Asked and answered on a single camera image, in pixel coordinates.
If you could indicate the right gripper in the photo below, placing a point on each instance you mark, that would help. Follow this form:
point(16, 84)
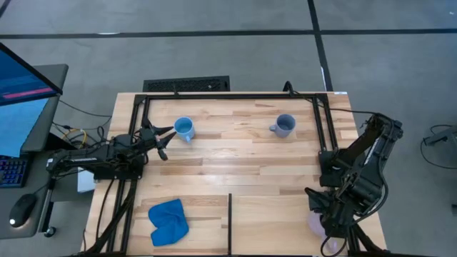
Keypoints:
point(337, 221)

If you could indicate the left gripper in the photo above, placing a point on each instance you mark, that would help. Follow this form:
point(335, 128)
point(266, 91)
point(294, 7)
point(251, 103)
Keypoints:
point(146, 137)

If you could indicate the white box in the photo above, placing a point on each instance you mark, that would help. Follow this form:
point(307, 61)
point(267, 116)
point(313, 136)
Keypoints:
point(85, 182)

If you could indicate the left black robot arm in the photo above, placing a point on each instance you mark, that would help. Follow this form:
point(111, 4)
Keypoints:
point(89, 157)

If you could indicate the backlit keyboard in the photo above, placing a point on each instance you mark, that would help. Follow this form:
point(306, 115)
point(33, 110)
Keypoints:
point(12, 171)

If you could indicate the grey desk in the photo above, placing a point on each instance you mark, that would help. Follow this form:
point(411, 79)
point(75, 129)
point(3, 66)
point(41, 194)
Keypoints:
point(41, 221)

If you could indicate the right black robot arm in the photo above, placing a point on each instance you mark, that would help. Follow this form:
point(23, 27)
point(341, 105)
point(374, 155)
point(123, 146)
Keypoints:
point(371, 160)

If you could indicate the grey-blue mug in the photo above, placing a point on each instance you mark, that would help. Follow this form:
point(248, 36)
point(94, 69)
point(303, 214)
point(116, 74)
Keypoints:
point(285, 126)

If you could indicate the computer monitor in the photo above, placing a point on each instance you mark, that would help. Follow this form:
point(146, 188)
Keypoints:
point(21, 82)

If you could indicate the grey floor device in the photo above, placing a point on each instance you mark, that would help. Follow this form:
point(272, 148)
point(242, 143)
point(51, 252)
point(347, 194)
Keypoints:
point(444, 135)

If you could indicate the light blue mug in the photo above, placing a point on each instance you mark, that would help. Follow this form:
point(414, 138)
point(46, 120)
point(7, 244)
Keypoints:
point(184, 128)

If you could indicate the black computer mouse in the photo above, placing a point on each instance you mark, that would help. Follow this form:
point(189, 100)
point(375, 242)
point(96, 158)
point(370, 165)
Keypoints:
point(22, 210)

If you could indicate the black desk caster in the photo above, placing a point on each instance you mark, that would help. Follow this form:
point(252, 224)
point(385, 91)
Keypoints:
point(50, 232)

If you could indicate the purple mug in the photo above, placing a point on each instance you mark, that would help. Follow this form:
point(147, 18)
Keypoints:
point(315, 223)

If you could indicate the blue cloth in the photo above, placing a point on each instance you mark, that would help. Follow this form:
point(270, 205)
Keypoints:
point(168, 221)

